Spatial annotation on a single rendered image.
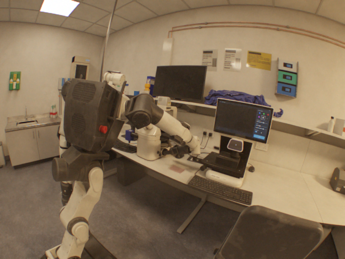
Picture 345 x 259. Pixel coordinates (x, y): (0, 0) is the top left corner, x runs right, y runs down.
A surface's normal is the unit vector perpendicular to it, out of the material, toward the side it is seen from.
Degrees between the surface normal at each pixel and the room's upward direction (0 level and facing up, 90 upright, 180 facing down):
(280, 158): 90
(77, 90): 75
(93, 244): 0
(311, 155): 90
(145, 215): 0
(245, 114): 92
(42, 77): 90
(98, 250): 0
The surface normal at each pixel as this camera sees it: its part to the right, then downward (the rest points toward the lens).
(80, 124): -0.12, 0.21
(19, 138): 0.84, 0.21
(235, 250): -0.62, 0.11
